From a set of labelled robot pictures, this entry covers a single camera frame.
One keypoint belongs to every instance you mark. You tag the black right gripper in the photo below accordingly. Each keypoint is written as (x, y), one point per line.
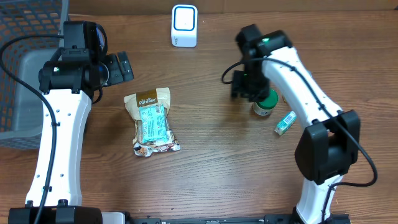
(237, 86)

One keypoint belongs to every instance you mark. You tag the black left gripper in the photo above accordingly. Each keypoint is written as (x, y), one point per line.
(117, 75)

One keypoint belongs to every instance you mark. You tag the green lid jar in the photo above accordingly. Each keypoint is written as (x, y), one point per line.
(264, 108)

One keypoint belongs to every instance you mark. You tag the brown Pantree snack pouch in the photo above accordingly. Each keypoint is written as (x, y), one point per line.
(158, 96)

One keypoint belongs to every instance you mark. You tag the teal tissue pack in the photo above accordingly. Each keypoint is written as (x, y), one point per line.
(285, 123)

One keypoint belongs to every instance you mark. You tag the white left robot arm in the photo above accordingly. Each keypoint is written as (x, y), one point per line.
(69, 84)

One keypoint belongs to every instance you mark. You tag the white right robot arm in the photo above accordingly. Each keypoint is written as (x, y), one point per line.
(328, 146)

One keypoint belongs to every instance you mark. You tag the grey plastic mesh basket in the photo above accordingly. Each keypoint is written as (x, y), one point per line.
(21, 110)

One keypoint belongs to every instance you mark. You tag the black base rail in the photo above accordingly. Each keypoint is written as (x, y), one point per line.
(211, 221)

